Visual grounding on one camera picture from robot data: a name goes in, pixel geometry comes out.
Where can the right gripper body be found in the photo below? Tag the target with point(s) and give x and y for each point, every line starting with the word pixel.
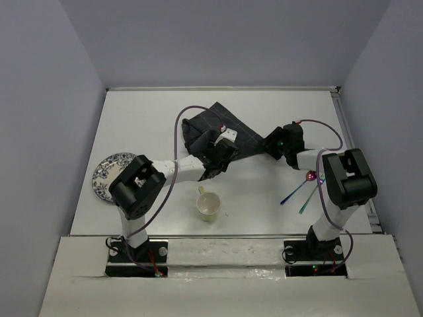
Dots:
pixel 287 147

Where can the iridescent spoon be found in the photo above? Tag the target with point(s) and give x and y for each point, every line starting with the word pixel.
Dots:
pixel 309 177

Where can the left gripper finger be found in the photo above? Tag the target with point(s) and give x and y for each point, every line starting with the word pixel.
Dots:
pixel 206 139
pixel 200 153

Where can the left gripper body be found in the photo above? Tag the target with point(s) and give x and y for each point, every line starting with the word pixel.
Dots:
pixel 223 166

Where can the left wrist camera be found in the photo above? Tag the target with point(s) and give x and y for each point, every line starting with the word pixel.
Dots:
pixel 228 134

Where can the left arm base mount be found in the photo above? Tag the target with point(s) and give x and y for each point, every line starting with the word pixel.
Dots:
pixel 147 261

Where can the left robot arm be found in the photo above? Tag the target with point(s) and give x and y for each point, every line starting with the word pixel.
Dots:
pixel 137 187

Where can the pale green mug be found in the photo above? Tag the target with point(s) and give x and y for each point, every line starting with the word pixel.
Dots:
pixel 208 205

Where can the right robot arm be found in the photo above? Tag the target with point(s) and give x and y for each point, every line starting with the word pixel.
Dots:
pixel 344 183

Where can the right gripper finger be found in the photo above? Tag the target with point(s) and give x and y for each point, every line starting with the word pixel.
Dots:
pixel 275 137
pixel 275 150

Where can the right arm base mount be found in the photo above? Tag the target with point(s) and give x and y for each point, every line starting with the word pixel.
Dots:
pixel 301 261

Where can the blue floral plate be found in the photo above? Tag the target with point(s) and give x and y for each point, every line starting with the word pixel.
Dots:
pixel 107 171

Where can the iridescent fork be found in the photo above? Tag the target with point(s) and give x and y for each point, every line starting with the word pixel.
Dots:
pixel 304 206

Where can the dark checked cloth napkin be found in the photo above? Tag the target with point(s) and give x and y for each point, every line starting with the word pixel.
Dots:
pixel 248 141

